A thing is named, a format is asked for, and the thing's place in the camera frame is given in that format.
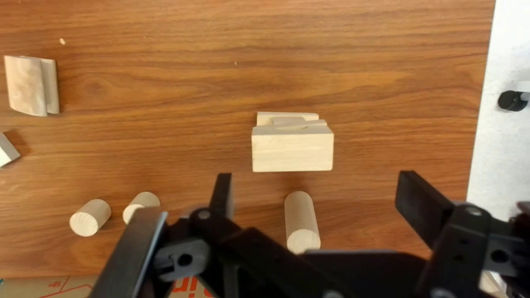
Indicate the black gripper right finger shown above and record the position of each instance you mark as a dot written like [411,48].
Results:
[469,249]

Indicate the small wooden cylinder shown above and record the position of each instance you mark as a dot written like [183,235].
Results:
[141,207]
[88,217]

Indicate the tall wooden cylinder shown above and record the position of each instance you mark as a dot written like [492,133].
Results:
[302,220]

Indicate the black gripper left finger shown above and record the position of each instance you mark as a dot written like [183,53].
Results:
[221,254]

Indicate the wooden arch block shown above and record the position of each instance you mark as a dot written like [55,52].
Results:
[292,151]

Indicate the black caster wheel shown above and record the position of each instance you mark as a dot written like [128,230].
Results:
[511,100]

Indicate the small wooden block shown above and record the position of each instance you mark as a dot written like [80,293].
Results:
[25,85]
[7,149]

